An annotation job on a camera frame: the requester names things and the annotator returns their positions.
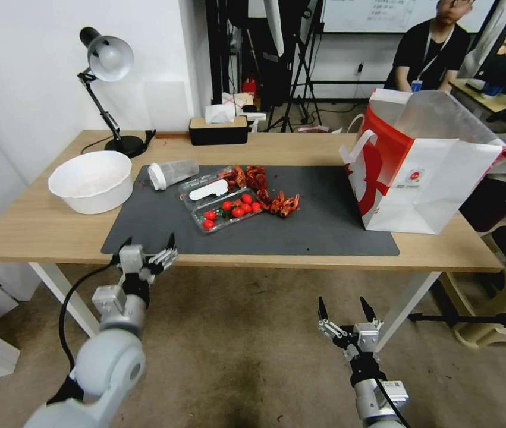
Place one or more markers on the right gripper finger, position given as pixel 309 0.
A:
pixel 370 312
pixel 334 332

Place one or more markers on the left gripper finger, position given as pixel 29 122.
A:
pixel 121 253
pixel 165 257

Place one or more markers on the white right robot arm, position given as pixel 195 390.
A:
pixel 371 401

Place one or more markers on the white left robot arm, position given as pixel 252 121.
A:
pixel 110 361

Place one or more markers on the clear disposable takeout box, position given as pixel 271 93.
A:
pixel 217 200

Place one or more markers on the black tissue box wooden lid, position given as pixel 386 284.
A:
pixel 219 131

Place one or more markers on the red and white delivery bag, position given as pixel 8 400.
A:
pixel 413 178

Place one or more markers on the cardboard box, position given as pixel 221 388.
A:
pixel 237 100

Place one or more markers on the white table leg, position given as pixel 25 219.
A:
pixel 406 307
pixel 63 296

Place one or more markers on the red cherry tomato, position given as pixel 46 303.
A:
pixel 237 212
pixel 256 206
pixel 210 215
pixel 208 224
pixel 238 203
pixel 227 205
pixel 247 207
pixel 247 198

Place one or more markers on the white plastic bowl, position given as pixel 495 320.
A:
pixel 90 180

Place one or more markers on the clear cup with white lid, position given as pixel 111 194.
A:
pixel 172 173

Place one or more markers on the dark grey table mat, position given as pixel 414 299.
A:
pixel 324 223

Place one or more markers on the red crayfish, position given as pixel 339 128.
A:
pixel 263 195
pixel 256 175
pixel 233 176
pixel 290 206
pixel 276 204

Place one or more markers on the black stand bar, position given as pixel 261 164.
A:
pixel 480 320

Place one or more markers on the black lamp plug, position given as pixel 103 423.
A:
pixel 150 136

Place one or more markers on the beige plastic stool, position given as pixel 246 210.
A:
pixel 493 307

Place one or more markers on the white tissue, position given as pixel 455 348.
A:
pixel 219 113

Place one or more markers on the black office chair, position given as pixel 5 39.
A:
pixel 493 203

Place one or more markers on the black desk lamp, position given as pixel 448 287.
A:
pixel 110 58

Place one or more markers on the black tripod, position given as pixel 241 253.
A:
pixel 299 67

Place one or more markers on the wooden side desk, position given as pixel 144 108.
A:
pixel 484 100

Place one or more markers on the person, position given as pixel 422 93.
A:
pixel 431 49

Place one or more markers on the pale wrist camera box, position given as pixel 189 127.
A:
pixel 131 257
pixel 367 336

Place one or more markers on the white wall board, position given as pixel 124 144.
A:
pixel 391 15

